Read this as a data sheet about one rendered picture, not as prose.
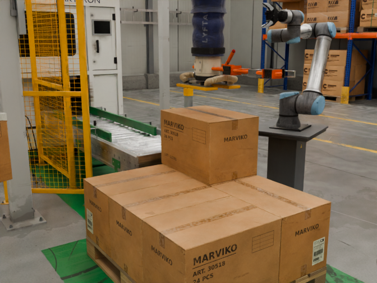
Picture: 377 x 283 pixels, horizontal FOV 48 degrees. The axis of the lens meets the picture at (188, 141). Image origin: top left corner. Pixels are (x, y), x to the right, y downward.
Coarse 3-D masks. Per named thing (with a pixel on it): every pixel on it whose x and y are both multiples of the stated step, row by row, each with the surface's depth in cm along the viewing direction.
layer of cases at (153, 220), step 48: (96, 192) 262; (144, 192) 254; (192, 192) 254; (240, 192) 254; (288, 192) 254; (96, 240) 274; (144, 240) 216; (192, 240) 193; (240, 240) 203; (288, 240) 224
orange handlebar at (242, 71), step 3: (192, 66) 295; (222, 66) 297; (213, 69) 277; (216, 69) 274; (219, 69) 271; (222, 69) 269; (234, 69) 260; (237, 69) 258; (240, 69) 255; (243, 69) 254; (246, 69) 255; (237, 72) 259; (240, 72) 256; (243, 72) 253; (246, 72) 251; (258, 72) 243; (261, 72) 241; (276, 72) 233; (279, 72) 233; (276, 75) 233; (279, 75) 233
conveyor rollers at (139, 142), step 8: (96, 120) 483; (104, 120) 488; (104, 128) 441; (112, 128) 446; (120, 128) 442; (128, 128) 439; (112, 136) 400; (120, 136) 403; (128, 136) 400; (136, 136) 403; (144, 136) 407; (152, 136) 402; (120, 144) 374; (128, 144) 370; (136, 144) 373; (144, 144) 369; (152, 144) 372; (160, 144) 376; (136, 152) 344; (144, 152) 347; (152, 152) 343
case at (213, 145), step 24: (168, 120) 298; (192, 120) 273; (216, 120) 264; (240, 120) 270; (168, 144) 302; (192, 144) 276; (216, 144) 263; (240, 144) 274; (192, 168) 280; (216, 168) 267; (240, 168) 278
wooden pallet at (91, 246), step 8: (88, 240) 286; (88, 248) 289; (96, 248) 280; (96, 256) 281; (104, 256) 284; (104, 264) 274; (112, 264) 274; (112, 272) 265; (120, 272) 247; (312, 272) 242; (320, 272) 246; (112, 280) 259; (120, 280) 256; (128, 280) 239; (296, 280) 234; (304, 280) 238; (312, 280) 246; (320, 280) 248
